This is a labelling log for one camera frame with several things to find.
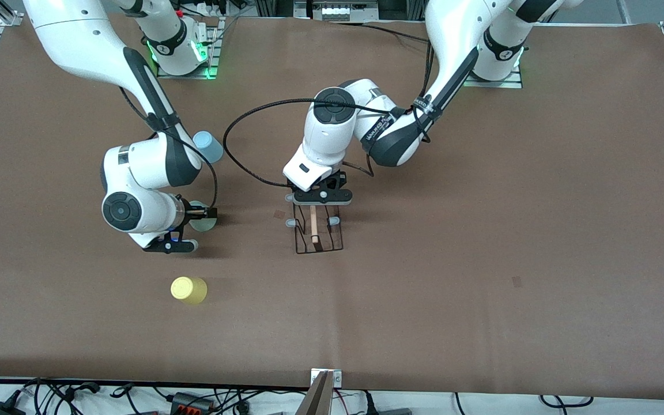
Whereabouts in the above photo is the mint green plastic cup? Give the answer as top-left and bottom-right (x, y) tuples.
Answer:
(187, 201), (218, 232)

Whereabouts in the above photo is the black wire cup holder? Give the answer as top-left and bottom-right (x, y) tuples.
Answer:
(285, 193), (345, 255)

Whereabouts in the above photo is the yellow plastic cup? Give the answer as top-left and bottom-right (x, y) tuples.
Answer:
(171, 276), (208, 305)

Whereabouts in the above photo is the light blue plastic cup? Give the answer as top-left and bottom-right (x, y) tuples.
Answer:
(193, 131), (224, 164)

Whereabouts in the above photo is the white terminal block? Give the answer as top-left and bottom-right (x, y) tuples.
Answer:
(312, 0), (380, 21)

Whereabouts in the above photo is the brown table mat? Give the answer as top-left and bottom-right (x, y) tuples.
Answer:
(0, 12), (664, 401)

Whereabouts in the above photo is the black orange connector box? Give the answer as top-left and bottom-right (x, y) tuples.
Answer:
(171, 392), (215, 414)

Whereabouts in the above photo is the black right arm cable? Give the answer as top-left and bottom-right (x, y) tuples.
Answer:
(118, 85), (219, 211)

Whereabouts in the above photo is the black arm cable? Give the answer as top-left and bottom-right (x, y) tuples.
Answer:
(118, 85), (219, 211)
(222, 40), (436, 188)

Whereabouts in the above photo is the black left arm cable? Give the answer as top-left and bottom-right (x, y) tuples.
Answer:
(222, 40), (436, 188)

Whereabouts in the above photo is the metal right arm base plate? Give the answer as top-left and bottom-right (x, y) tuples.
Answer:
(156, 17), (220, 80)

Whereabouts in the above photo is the black base cable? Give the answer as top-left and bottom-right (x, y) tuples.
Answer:
(361, 22), (432, 46)

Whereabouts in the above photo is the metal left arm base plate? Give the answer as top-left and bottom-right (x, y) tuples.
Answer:
(462, 63), (523, 89)

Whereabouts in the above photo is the silver metal bracket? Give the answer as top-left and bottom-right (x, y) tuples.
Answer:
(311, 369), (342, 388)

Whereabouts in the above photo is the grey camera stand profile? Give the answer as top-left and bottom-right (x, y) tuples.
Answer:
(295, 372), (335, 415)

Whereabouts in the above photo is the black looped cable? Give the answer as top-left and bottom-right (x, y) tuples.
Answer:
(539, 394), (595, 408)

